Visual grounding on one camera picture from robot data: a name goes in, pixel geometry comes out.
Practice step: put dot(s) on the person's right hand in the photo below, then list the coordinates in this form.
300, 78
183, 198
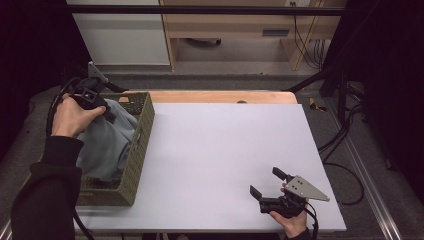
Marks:
293, 225

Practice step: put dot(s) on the yellow and black tool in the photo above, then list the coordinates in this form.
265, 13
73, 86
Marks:
315, 106

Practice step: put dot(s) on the black horizontal bar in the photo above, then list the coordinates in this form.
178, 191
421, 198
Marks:
200, 10

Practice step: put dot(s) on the person's left hand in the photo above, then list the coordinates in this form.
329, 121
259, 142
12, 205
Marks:
71, 116

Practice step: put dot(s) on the black stand legs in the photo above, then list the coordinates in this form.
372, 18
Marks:
330, 80

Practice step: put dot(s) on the metal floor rail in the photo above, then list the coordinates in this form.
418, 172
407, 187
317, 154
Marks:
370, 186

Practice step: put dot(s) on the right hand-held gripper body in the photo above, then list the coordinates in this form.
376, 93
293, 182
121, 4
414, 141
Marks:
293, 196

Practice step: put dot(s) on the green woven basket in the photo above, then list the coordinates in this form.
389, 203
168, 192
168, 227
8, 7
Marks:
136, 146

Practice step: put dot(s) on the white table sheet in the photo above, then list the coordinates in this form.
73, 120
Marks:
233, 160

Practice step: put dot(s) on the light wooden desk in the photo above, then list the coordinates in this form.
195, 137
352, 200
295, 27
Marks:
233, 25

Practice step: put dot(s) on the grey cloth garment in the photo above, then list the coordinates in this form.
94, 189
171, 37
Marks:
106, 146

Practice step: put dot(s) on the white cabinet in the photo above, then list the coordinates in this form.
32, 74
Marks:
123, 36

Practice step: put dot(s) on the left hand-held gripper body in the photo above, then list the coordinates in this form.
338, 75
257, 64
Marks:
87, 90

